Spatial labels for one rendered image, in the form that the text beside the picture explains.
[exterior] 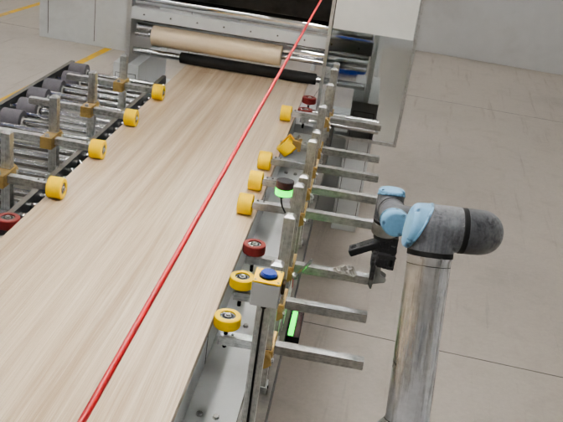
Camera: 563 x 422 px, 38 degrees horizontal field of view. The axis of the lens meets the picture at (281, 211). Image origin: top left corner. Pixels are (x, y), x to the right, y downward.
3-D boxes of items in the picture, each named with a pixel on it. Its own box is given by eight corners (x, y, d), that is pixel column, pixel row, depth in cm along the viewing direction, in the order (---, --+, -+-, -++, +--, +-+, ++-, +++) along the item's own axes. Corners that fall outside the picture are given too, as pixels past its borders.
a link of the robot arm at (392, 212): (420, 214, 253) (415, 199, 265) (384, 209, 253) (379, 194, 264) (414, 241, 257) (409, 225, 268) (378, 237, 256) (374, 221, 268)
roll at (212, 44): (364, 77, 496) (368, 57, 491) (364, 81, 484) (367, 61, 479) (137, 40, 505) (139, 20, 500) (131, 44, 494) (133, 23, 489)
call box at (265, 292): (280, 298, 203) (284, 271, 200) (276, 312, 196) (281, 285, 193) (253, 293, 203) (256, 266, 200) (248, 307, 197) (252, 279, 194)
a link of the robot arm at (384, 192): (379, 192, 264) (377, 181, 273) (374, 227, 269) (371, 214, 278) (408, 195, 264) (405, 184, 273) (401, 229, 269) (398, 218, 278)
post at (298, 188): (286, 306, 289) (305, 182, 269) (285, 311, 285) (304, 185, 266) (276, 304, 289) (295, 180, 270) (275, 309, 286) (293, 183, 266)
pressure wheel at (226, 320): (226, 336, 247) (230, 304, 242) (242, 349, 242) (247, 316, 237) (205, 343, 242) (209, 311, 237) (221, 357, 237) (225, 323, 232)
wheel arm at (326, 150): (379, 161, 372) (379, 155, 371) (378, 163, 370) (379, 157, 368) (300, 148, 375) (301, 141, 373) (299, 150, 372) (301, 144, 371)
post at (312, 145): (300, 248, 335) (317, 138, 315) (299, 251, 331) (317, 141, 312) (292, 246, 335) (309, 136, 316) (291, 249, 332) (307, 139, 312)
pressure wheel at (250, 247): (263, 267, 291) (267, 239, 286) (260, 278, 284) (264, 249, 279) (241, 264, 291) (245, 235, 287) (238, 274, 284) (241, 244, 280)
